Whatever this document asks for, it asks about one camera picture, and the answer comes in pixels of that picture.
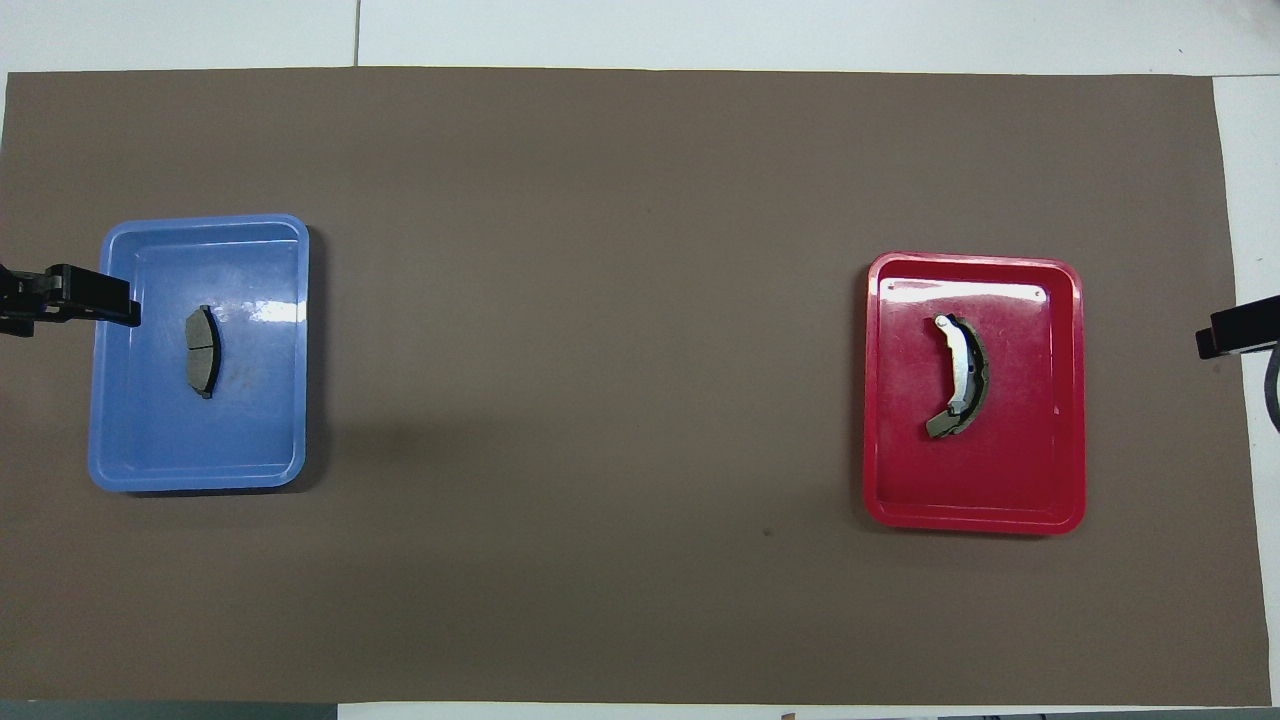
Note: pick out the blue plastic tray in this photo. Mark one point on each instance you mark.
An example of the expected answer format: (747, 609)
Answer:
(150, 440)

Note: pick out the red plastic tray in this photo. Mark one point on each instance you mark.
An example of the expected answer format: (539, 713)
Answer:
(1020, 470)

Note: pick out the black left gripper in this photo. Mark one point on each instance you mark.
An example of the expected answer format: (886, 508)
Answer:
(22, 300)

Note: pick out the grey brake pad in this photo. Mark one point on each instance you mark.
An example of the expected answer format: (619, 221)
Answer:
(203, 365)

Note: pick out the brown table mat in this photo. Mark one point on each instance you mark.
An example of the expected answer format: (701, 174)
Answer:
(640, 400)

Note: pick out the curved silver brake shoe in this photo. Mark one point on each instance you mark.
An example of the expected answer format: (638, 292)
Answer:
(960, 375)

